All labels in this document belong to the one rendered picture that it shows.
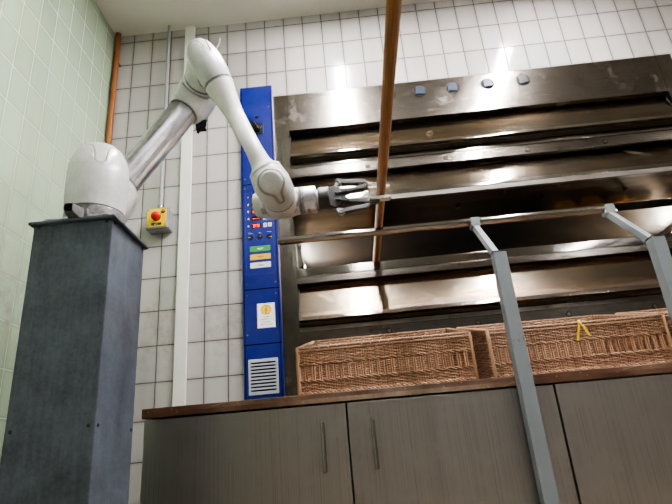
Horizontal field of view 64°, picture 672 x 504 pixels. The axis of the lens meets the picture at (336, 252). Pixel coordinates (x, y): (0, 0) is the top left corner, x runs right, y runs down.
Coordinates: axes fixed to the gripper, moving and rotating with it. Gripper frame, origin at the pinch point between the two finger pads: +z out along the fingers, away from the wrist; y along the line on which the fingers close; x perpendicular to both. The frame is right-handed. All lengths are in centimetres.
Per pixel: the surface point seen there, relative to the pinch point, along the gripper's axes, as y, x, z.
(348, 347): 47, -11, -15
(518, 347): 54, 1, 34
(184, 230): -22, -60, -84
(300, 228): -18, -60, -32
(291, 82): -99, -60, -32
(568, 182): -20, -44, 82
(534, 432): 77, 0, 34
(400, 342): 47.3, -10.1, 1.6
